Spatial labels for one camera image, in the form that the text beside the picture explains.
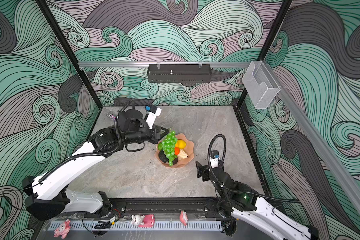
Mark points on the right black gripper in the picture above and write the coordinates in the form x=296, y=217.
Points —
x=199, y=171

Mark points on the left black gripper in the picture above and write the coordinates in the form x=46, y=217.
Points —
x=158, y=129

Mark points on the green fake grape bunch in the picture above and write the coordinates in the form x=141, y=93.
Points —
x=168, y=145

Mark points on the yellow fake lemon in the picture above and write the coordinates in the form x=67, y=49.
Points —
x=181, y=144

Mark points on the dark fake avocado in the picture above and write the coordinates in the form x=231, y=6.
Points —
x=162, y=157

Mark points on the pale fake pear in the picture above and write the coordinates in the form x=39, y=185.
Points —
x=182, y=155

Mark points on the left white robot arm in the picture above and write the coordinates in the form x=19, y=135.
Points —
x=49, y=195

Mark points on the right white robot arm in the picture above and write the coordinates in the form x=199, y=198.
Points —
x=238, y=201

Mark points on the small pink figurine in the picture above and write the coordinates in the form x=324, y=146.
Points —
x=184, y=218

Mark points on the purple sprinkle tube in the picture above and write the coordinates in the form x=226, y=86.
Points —
x=111, y=116

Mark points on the white bunny pink toy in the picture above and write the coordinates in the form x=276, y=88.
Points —
x=143, y=221

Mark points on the pink plush toy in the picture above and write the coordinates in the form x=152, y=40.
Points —
x=63, y=230

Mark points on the black wall tray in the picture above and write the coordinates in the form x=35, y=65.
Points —
x=184, y=74

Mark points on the clear plastic wall holder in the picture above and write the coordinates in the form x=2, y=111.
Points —
x=261, y=84

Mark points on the aluminium rail back wall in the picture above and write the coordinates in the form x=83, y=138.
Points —
x=126, y=64

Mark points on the aluminium rail wall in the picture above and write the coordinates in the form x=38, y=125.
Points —
x=126, y=64
x=325, y=152

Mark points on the aluminium rail right wall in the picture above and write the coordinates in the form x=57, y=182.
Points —
x=325, y=152

